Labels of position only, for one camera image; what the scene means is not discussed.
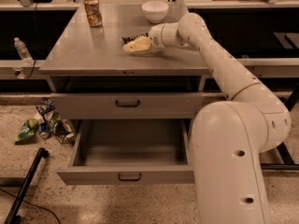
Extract grey background bench rail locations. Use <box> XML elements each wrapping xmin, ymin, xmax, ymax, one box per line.
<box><xmin>0</xmin><ymin>58</ymin><xmax>299</xmax><ymax>80</ymax></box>

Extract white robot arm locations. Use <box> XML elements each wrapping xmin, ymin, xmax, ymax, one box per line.
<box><xmin>123</xmin><ymin>13</ymin><xmax>292</xmax><ymax>224</ymax></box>

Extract grey metal drawer cabinet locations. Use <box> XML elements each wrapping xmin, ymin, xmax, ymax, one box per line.
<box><xmin>41</xmin><ymin>5</ymin><xmax>207</xmax><ymax>119</ymax></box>

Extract black stand leg left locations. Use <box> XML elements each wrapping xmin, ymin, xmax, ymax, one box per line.
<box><xmin>0</xmin><ymin>147</ymin><xmax>49</xmax><ymax>224</ymax></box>

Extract blue can on floor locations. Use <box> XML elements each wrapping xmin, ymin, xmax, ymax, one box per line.
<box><xmin>38</xmin><ymin>122</ymin><xmax>50</xmax><ymax>139</ymax></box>

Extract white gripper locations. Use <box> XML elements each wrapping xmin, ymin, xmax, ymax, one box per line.
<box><xmin>123</xmin><ymin>23</ymin><xmax>175</xmax><ymax>53</ymax></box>

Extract black wheeled stand right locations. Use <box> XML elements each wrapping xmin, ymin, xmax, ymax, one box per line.
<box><xmin>262</xmin><ymin>84</ymin><xmax>299</xmax><ymax>172</ymax></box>

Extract black floor cable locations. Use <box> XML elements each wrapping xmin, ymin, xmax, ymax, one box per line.
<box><xmin>0</xmin><ymin>188</ymin><xmax>62</xmax><ymax>224</ymax></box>

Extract grey open middle drawer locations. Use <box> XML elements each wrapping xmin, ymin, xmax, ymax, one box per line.
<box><xmin>57</xmin><ymin>119</ymin><xmax>194</xmax><ymax>185</ymax></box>

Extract grey upper closed drawer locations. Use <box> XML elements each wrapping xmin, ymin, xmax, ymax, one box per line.
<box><xmin>50</xmin><ymin>92</ymin><xmax>203</xmax><ymax>119</ymax></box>

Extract green chip bag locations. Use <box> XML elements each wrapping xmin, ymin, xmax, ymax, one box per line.
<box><xmin>15</xmin><ymin>119</ymin><xmax>38</xmax><ymax>145</ymax></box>

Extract orange soda can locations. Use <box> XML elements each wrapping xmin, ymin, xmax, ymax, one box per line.
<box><xmin>84</xmin><ymin>0</ymin><xmax>102</xmax><ymax>27</ymax></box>

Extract clear plastic water bottle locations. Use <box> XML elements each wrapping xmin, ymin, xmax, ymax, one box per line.
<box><xmin>14</xmin><ymin>37</ymin><xmax>34</xmax><ymax>65</ymax></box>

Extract white ceramic bowl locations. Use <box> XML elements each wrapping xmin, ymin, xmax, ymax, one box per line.
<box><xmin>141</xmin><ymin>1</ymin><xmax>169</xmax><ymax>23</ymax></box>

